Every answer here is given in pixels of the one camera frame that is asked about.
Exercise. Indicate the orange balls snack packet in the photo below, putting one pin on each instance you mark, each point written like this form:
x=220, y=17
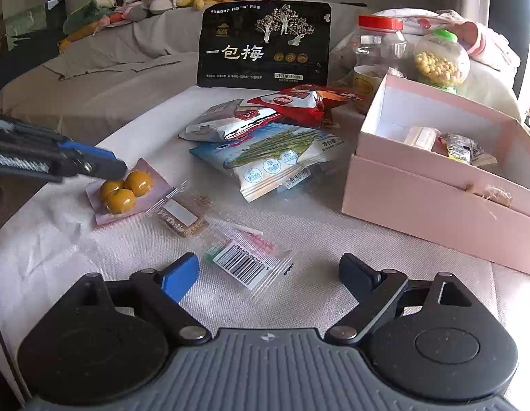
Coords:
x=119, y=199

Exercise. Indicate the white and red snack packet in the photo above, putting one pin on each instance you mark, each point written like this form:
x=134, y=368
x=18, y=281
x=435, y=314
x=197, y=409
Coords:
x=218, y=126

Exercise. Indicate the round jar with green lid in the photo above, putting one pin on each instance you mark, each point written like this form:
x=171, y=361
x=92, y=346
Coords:
x=440, y=64

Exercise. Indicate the grey and pink plush toy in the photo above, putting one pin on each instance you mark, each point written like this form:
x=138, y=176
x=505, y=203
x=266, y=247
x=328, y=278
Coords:
x=138, y=8

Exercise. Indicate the clear jar with red lid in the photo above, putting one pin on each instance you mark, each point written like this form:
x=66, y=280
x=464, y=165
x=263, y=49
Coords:
x=376, y=47

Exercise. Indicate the beige tablecloth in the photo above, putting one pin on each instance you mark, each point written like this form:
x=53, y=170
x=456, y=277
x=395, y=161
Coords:
x=333, y=239

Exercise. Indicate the yellow label container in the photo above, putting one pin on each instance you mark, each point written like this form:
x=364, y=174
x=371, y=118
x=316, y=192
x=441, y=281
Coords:
x=367, y=85

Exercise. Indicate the grey covered sofa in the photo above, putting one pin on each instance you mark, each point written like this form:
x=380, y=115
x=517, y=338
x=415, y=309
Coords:
x=119, y=64

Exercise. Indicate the large black snack bag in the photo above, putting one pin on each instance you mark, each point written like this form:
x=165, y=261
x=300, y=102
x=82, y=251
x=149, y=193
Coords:
x=265, y=51

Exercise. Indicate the blue cartoon snack packet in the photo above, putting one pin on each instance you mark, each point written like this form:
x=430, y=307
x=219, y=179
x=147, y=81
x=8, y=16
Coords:
x=265, y=158

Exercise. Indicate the clear packet with barcode label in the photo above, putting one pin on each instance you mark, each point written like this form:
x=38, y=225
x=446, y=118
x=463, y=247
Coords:
x=243, y=261

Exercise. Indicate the clear dark snack packet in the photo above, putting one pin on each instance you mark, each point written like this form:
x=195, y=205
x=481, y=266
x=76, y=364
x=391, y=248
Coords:
x=462, y=147

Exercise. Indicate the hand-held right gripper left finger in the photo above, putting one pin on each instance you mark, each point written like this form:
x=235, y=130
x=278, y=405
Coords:
x=179, y=278

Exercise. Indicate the beige snack packet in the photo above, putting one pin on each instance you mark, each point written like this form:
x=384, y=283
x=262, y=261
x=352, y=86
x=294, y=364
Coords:
x=419, y=138

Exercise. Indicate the clear brown snack packet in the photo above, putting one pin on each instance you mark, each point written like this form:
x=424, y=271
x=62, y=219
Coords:
x=183, y=218

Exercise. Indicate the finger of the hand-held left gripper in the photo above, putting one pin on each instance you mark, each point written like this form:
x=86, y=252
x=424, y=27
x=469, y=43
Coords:
x=94, y=150
x=104, y=170

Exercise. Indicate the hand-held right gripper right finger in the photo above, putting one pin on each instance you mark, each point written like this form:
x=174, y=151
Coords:
x=355, y=272

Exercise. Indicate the pink cardboard box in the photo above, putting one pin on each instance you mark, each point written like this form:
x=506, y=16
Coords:
x=419, y=205

